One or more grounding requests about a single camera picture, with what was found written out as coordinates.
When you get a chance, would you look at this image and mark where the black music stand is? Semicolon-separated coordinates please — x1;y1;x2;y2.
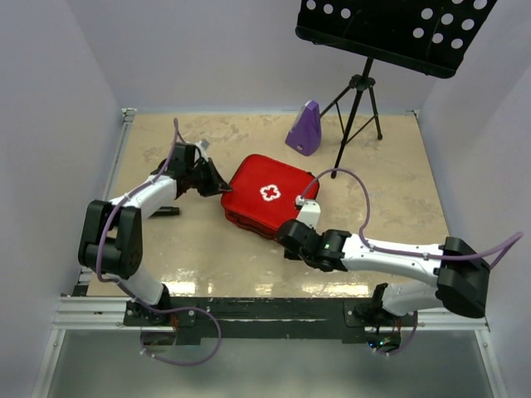
295;0;499;179

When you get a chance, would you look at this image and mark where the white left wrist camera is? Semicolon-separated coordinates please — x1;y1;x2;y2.
196;139;209;151

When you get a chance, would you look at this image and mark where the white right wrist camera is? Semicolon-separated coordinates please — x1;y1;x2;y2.
295;196;321;229

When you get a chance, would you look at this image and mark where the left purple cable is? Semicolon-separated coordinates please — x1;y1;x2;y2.
95;118;183;308

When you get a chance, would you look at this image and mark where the black microphone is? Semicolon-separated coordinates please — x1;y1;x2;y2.
150;206;181;218

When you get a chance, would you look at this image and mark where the red black medicine kit case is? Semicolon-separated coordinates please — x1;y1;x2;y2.
221;154;320;240

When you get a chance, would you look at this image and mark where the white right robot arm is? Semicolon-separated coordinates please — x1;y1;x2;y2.
275;220;490;326

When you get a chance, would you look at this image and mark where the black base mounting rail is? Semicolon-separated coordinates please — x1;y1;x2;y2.
124;297;414;345

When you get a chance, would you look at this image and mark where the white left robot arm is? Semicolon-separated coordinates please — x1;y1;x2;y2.
78;139;231;325

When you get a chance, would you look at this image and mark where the purple metronome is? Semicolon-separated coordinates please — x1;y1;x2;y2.
285;100;322;157

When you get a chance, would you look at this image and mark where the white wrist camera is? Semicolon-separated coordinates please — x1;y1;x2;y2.
295;196;321;229
196;139;209;151

